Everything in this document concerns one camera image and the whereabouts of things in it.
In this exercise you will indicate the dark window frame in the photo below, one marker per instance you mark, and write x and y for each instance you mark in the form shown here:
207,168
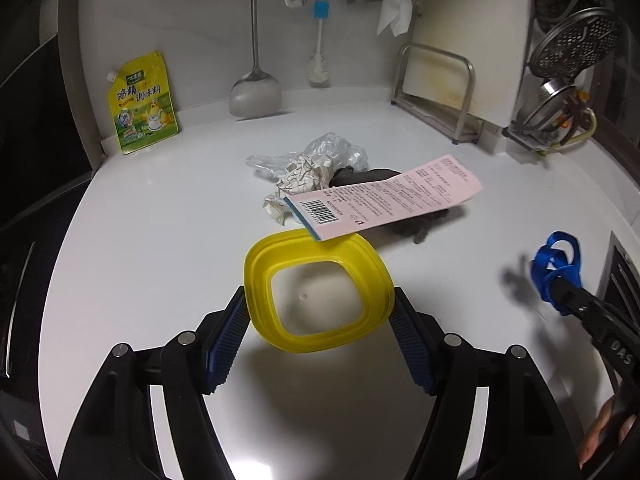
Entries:
627,60

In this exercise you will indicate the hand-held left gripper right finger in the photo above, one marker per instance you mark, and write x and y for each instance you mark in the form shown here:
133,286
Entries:
410,345

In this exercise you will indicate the white cutting board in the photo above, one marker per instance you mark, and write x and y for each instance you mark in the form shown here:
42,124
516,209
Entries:
470,25

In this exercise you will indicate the dark grey cloth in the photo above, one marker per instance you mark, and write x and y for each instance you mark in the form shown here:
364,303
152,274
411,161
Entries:
425,222

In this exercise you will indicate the perforated metal steamer plate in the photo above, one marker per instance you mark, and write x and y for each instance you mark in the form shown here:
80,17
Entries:
580,40

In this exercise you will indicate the metal spatula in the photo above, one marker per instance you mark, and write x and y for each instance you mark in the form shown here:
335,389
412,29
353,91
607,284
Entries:
255,92

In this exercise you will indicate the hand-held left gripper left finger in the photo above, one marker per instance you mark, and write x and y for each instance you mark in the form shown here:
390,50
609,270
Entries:
225,345

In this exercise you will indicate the patterned crumpled paper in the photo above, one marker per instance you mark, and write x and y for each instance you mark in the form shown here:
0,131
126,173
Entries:
305,172

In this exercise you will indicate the yellow plastic lid frame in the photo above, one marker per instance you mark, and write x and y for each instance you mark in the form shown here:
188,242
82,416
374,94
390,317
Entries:
260,280

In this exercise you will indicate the white brush with blue band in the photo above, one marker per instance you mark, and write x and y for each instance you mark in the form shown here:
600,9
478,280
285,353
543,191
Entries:
320,35

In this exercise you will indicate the small metal pot lid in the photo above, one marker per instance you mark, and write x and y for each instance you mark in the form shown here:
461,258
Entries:
542,105

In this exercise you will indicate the metal cutting board stand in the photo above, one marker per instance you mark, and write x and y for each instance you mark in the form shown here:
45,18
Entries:
465,105

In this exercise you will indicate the pink paper receipt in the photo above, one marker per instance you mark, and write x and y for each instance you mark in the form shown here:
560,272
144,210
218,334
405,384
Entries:
390,195

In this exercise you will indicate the black gas stove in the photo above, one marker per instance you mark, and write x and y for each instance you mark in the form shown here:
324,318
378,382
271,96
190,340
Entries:
20,310

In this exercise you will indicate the person's right hand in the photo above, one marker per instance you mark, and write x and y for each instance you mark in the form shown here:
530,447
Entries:
597,430

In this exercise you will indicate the blue ribbon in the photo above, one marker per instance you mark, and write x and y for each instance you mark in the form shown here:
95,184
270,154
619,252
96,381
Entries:
547,260

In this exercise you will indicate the yellow seasoning pouch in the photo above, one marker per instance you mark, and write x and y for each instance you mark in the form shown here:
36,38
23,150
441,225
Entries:
142,105

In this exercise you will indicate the black range hood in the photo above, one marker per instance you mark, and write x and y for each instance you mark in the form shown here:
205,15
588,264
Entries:
30,85

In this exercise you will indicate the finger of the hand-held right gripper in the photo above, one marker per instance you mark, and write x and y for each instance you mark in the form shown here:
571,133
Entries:
575,300

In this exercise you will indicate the dark sink basin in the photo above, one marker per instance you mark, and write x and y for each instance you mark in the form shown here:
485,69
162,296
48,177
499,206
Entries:
622,280

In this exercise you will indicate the clear crumpled plastic bag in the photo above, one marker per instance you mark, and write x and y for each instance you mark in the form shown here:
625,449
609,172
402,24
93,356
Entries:
330,147

